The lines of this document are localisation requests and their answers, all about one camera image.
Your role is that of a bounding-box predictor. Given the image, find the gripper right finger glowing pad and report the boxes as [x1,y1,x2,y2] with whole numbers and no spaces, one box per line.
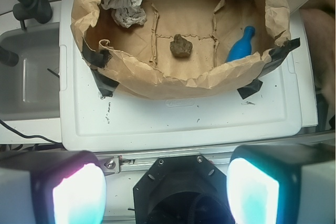
[226,144,335,223]

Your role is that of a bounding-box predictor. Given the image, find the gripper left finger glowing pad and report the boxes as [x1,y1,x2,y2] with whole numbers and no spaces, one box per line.
[1,151,107,223]

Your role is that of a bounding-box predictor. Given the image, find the crumpled white paper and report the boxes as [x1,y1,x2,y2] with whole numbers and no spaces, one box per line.
[101,0,146,28]

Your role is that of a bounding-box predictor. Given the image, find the white cooler lid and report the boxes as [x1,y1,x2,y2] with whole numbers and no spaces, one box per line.
[59,0,302,152]

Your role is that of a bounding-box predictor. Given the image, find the grey sink basin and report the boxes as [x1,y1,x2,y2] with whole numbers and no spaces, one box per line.
[1,23,60,121]

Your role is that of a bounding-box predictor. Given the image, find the black tape left strip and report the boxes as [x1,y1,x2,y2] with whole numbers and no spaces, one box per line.
[81,39,119,97]

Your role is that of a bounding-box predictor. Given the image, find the black tape strip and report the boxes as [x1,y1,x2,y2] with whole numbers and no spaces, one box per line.
[81,39,119,97]
[237,38,301,100]

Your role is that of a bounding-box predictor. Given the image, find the black tape right strip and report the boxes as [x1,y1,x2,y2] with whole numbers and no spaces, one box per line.
[237,38,301,100]

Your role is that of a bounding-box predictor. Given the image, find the blue plastic bottle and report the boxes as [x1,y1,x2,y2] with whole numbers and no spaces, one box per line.
[226,26,255,62]

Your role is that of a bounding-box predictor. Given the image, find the brown rock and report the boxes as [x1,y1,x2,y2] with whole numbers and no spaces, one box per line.
[170,34,193,58]

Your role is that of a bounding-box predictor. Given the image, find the brown paper bag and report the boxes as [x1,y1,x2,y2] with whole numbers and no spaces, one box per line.
[71,0,291,100]

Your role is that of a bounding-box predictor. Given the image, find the aluminium rail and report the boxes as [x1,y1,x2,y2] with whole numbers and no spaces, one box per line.
[96,130,335,175]

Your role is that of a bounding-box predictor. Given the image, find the black cable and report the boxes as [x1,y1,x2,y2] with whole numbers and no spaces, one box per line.
[0,119,61,145]

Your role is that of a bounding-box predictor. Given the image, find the black octagonal mount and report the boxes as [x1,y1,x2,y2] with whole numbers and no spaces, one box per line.
[133,156,235,223]

